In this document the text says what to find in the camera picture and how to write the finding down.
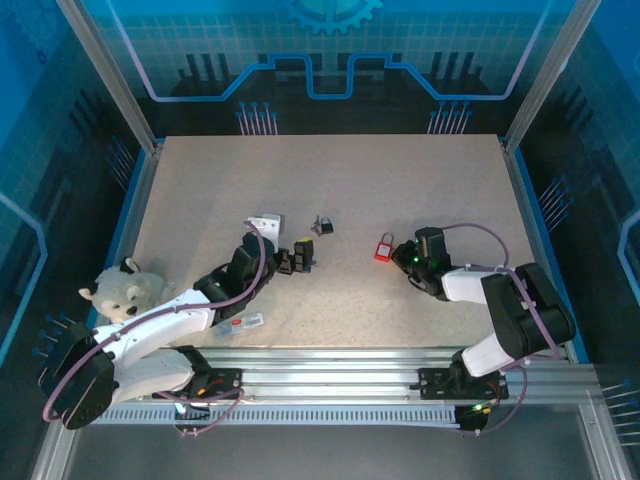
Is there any red safety padlock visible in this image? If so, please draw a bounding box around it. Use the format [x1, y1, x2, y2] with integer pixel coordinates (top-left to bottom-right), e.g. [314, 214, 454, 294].
[373, 230, 397, 263]

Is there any plastic bag with red label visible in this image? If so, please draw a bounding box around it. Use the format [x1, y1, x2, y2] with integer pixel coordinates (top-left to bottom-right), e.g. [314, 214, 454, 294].
[213, 311, 267, 337]

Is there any white plush toy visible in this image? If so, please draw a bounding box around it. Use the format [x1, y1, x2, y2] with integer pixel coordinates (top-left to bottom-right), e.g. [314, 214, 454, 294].
[76, 256, 177, 325]

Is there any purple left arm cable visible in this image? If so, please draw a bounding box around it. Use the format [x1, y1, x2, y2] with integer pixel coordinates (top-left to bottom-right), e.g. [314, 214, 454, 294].
[43, 221, 266, 439]

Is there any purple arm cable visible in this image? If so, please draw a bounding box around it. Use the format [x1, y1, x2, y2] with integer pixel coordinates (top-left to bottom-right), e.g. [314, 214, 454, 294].
[43, 221, 266, 439]
[441, 222, 564, 437]

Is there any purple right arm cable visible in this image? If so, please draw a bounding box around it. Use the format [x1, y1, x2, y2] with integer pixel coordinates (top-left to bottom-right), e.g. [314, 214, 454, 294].
[441, 222, 564, 437]

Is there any aluminium rail frame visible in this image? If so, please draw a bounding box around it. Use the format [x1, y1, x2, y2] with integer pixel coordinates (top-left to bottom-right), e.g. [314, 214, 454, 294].
[59, 343, 601, 407]

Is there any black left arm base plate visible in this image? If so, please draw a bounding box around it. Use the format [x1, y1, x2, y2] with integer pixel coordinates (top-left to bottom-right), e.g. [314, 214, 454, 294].
[151, 366, 245, 401]

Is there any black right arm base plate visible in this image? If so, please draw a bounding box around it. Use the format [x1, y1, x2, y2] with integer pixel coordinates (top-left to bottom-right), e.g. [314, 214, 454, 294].
[416, 366, 509, 401]

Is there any slotted grey cable duct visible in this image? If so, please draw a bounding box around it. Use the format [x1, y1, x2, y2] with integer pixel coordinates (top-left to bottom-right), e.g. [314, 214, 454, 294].
[99, 403, 462, 427]

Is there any aluminium corner post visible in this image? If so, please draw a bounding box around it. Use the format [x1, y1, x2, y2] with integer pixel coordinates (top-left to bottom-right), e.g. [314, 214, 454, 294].
[501, 0, 604, 157]
[53, 0, 162, 153]

